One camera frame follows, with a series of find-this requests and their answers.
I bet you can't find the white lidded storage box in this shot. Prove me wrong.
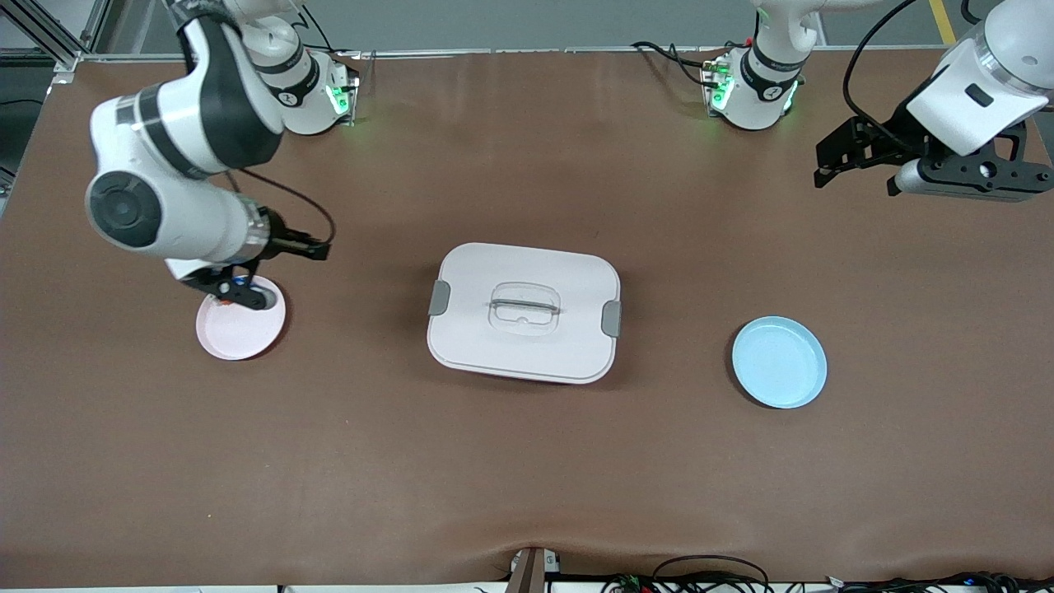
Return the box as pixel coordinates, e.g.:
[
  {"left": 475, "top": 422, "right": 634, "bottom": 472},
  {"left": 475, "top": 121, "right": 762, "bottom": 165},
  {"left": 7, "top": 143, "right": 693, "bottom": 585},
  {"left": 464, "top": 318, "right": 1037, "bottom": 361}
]
[{"left": 426, "top": 241, "right": 623, "bottom": 385}]

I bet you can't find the pink round plate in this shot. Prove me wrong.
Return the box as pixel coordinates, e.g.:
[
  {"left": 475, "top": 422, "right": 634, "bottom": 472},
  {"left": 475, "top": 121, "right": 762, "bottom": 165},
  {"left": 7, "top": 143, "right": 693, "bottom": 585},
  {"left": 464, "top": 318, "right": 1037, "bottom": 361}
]
[{"left": 196, "top": 278, "right": 287, "bottom": 362}]

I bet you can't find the light blue round plate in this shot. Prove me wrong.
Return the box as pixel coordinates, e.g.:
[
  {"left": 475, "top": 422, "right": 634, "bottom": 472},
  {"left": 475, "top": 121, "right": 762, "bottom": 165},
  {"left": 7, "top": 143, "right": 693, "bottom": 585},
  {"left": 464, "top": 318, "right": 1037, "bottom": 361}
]
[{"left": 731, "top": 315, "right": 828, "bottom": 410}]

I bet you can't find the brown table cover mat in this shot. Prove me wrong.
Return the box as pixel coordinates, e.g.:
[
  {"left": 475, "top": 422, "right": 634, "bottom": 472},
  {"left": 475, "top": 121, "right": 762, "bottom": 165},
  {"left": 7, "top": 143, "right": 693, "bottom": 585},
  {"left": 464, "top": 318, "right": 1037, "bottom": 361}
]
[{"left": 0, "top": 48, "right": 1054, "bottom": 590}]

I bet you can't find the black right arm base cable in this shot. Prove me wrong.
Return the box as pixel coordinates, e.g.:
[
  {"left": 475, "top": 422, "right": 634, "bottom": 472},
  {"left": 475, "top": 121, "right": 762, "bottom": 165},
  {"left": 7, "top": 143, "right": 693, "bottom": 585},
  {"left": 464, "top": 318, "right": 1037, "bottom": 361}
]
[{"left": 296, "top": 4, "right": 363, "bottom": 60}]

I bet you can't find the black arm base cable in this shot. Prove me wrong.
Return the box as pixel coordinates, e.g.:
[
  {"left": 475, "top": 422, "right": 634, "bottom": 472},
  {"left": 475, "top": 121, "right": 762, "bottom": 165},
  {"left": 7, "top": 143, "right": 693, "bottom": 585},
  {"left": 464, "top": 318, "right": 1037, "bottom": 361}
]
[
  {"left": 296, "top": 4, "right": 363, "bottom": 60},
  {"left": 632, "top": 40, "right": 721, "bottom": 87}
]

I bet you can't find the black left arm base cable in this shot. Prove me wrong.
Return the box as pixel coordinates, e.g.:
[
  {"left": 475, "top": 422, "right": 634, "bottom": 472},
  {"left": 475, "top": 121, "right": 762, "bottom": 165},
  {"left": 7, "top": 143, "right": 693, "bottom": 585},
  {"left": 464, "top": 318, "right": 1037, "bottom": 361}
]
[{"left": 632, "top": 40, "right": 721, "bottom": 87}]

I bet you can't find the silver table edge rail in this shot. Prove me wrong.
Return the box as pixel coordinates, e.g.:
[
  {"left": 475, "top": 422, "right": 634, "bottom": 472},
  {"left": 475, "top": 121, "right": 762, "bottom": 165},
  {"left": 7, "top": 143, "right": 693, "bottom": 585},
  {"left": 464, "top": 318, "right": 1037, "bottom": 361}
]
[{"left": 78, "top": 45, "right": 993, "bottom": 65}]

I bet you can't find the aluminium frame post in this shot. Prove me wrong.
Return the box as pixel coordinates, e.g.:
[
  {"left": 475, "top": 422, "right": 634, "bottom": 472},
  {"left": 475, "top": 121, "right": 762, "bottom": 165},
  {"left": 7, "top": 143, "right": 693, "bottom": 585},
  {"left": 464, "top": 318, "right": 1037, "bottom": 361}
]
[{"left": 0, "top": 0, "right": 114, "bottom": 75}]

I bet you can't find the brown camera stand post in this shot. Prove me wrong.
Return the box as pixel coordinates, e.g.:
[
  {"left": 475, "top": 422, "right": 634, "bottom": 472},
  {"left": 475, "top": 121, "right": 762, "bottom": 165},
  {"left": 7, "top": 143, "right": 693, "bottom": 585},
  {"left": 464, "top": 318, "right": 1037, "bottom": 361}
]
[{"left": 504, "top": 546, "right": 562, "bottom": 593}]

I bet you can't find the black looped cable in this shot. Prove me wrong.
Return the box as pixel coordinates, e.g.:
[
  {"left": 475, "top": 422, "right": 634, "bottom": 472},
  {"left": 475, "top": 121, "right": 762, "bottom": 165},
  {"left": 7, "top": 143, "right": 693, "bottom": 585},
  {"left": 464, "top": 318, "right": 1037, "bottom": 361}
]
[{"left": 601, "top": 554, "right": 775, "bottom": 593}]

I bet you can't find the black cable bundle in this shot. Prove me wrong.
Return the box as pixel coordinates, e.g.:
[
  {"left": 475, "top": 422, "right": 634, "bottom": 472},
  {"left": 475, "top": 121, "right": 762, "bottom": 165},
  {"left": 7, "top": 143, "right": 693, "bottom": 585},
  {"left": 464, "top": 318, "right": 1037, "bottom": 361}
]
[{"left": 823, "top": 571, "right": 1054, "bottom": 593}]

